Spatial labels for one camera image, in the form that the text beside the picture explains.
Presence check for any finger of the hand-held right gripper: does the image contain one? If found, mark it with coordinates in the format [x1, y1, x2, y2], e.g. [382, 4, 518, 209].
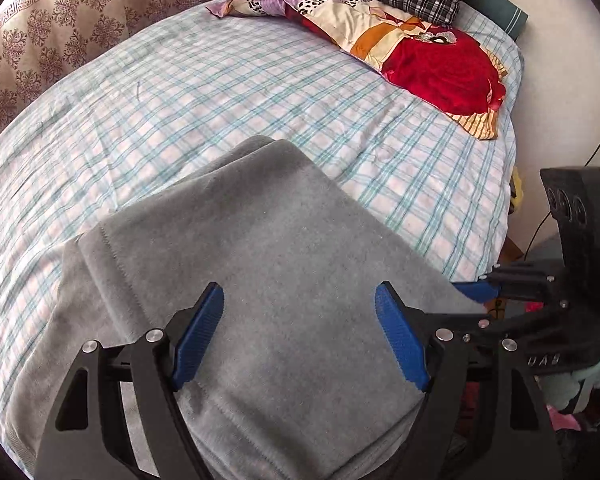
[422, 302, 566, 356]
[452, 259, 558, 305]

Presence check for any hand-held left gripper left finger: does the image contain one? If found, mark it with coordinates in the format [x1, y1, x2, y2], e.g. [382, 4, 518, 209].
[32, 281, 226, 480]

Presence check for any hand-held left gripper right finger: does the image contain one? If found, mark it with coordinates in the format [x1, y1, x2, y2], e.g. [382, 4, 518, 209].
[374, 281, 563, 480]

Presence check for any teal cloth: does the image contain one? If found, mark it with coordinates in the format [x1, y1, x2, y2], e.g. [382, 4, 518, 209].
[530, 337, 600, 413]

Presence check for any yellow object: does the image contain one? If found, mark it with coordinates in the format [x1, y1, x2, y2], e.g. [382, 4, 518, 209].
[510, 167, 524, 216]

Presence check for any pink cloth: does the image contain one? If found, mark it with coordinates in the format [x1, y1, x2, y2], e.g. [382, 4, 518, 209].
[545, 405, 600, 432]

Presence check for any red floral patchwork quilt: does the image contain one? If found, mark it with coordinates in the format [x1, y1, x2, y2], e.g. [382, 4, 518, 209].
[205, 0, 511, 140]

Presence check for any dark green pillow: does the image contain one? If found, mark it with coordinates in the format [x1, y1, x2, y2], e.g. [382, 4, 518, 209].
[462, 0, 529, 41]

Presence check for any bed with plaid sheet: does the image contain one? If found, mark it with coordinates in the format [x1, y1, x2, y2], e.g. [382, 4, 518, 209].
[0, 0, 526, 461]

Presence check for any brown patterned curtain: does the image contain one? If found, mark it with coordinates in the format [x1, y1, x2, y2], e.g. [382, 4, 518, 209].
[0, 0, 281, 156]

